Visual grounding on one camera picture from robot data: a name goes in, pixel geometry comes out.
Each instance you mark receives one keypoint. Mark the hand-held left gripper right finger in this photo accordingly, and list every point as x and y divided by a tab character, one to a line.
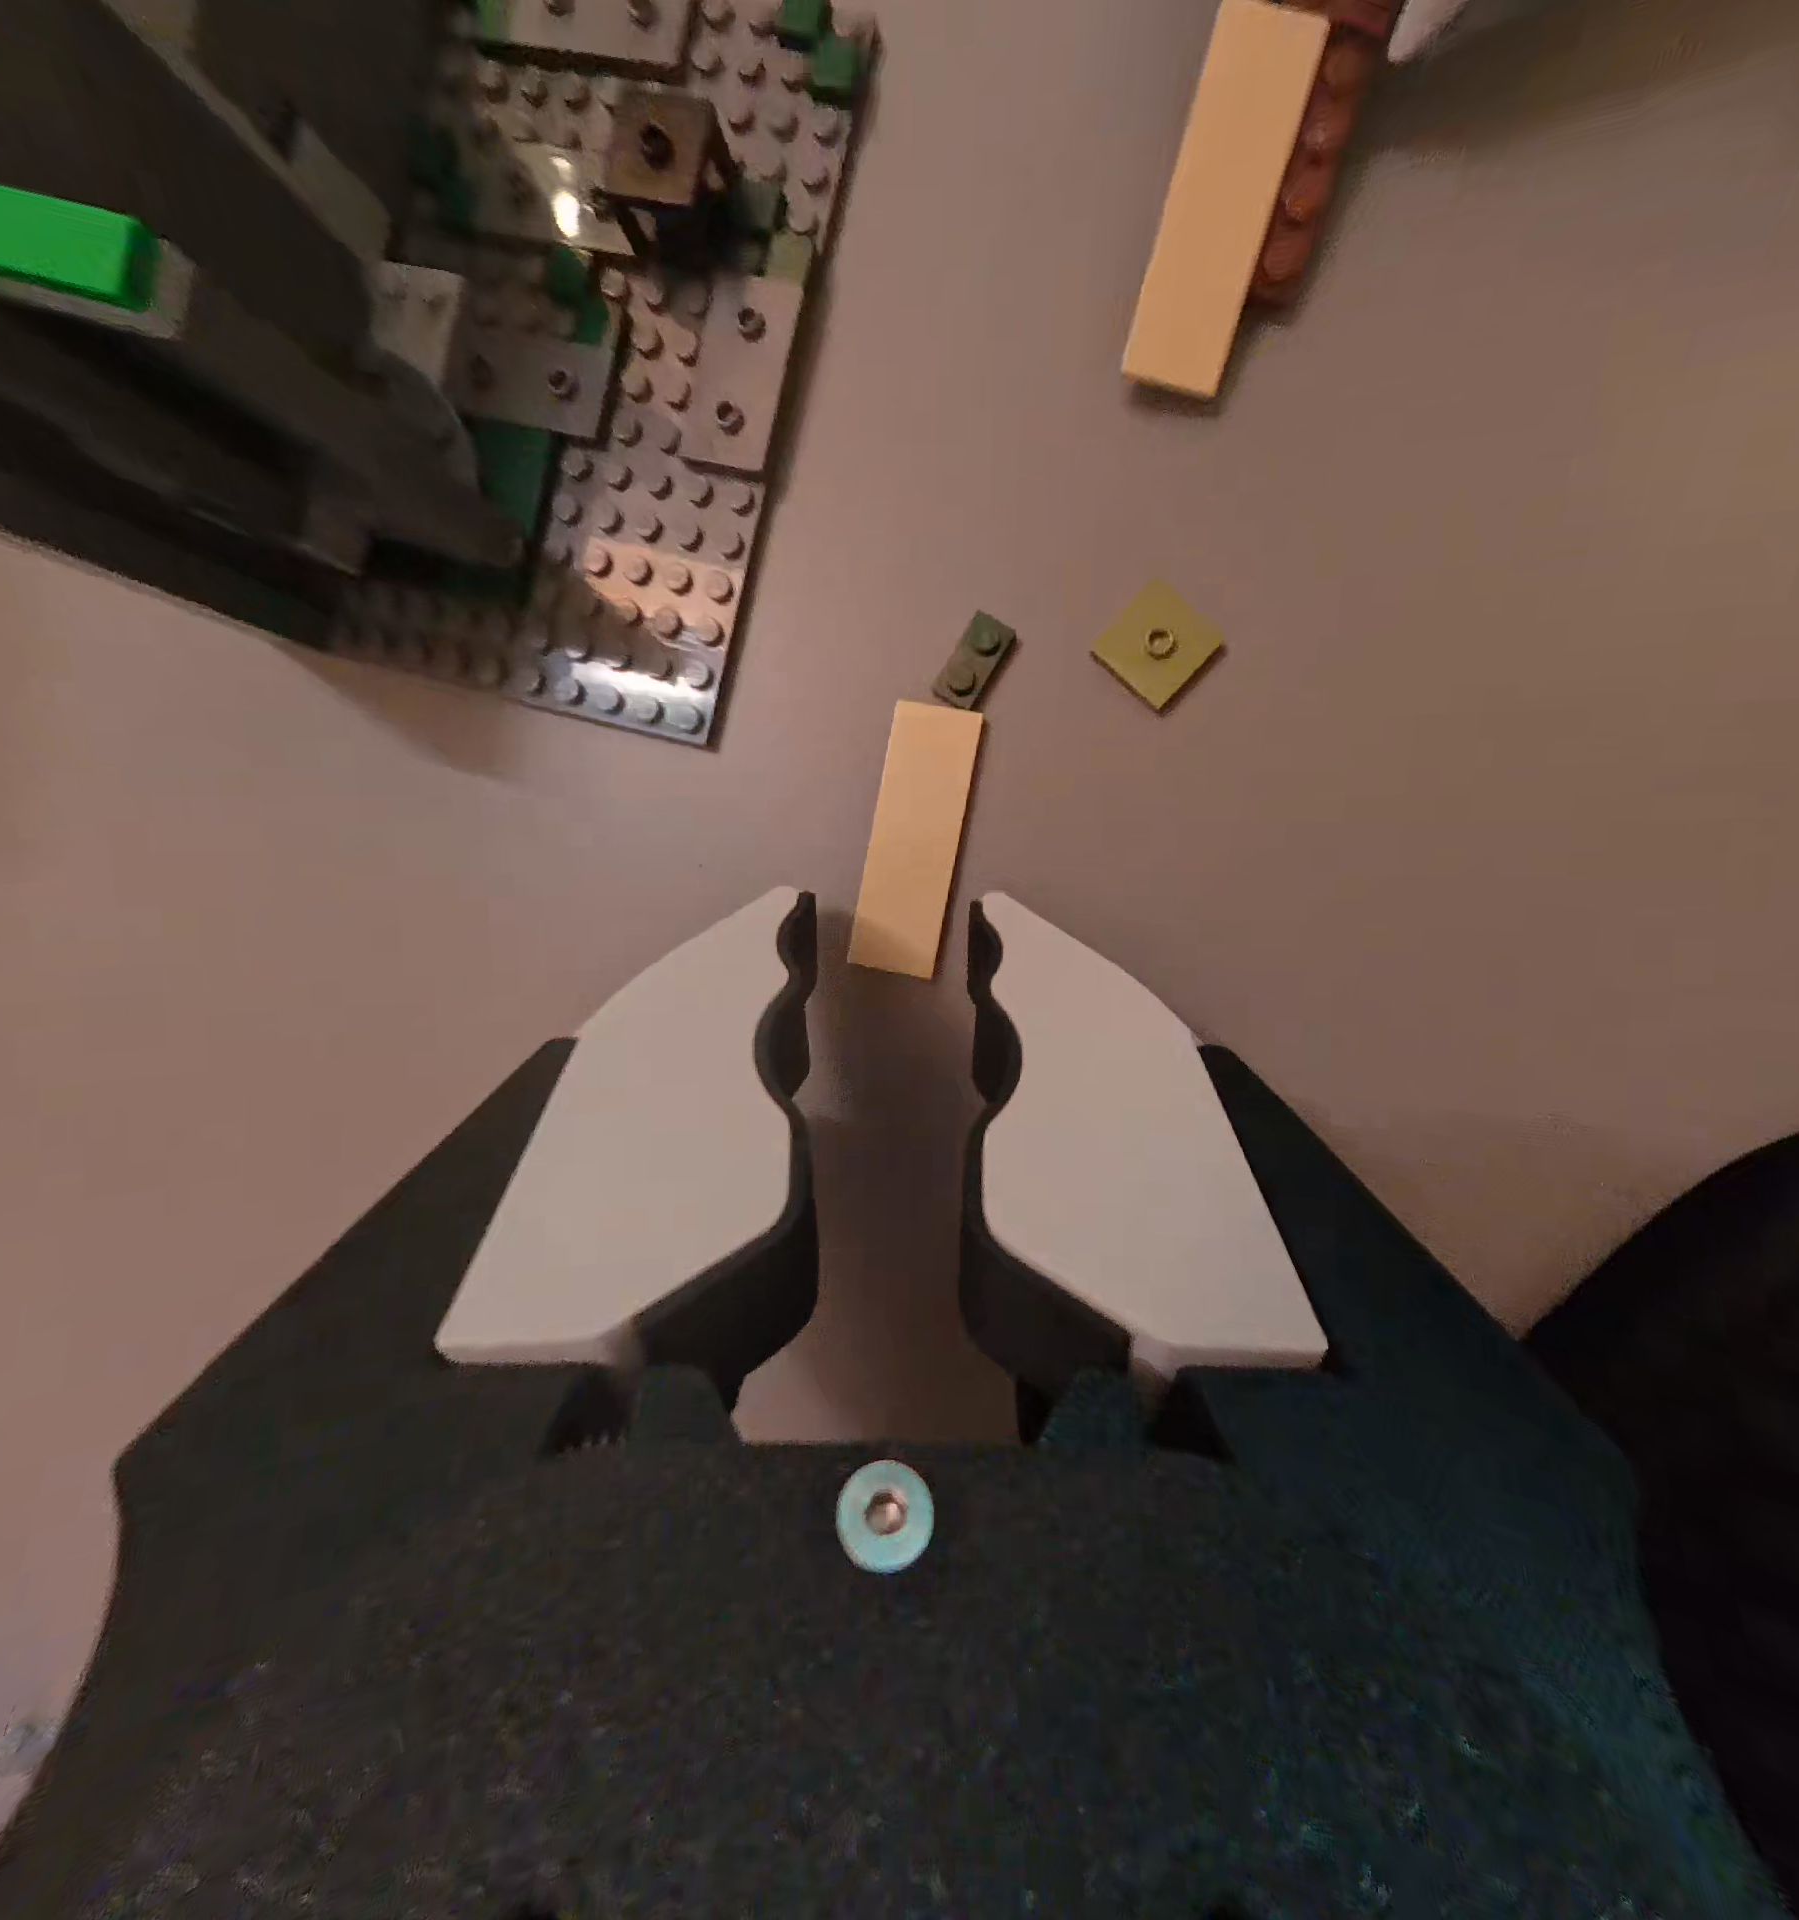
1139	1200

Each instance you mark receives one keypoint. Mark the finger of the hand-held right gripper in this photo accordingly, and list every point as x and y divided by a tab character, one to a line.
1431	22

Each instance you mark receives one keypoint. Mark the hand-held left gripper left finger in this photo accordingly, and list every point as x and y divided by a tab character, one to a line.
643	1171

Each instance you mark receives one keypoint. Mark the brown studded toy plate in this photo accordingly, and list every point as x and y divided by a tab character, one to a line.
1311	194

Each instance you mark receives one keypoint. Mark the tan smooth toy tile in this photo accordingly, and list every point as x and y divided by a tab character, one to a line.
1229	211
913	840

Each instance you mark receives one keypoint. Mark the grey desk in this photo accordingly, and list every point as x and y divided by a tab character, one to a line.
1513	674

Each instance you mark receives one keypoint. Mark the olive square toy plate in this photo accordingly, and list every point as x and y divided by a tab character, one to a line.
1139	670

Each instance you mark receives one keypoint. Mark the dark green toy plate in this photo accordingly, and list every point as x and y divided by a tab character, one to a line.
973	660

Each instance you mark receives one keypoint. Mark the person's black clothing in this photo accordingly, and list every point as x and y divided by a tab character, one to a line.
1723	1424

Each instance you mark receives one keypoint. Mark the grey toy brick building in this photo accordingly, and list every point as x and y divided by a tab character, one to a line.
659	495

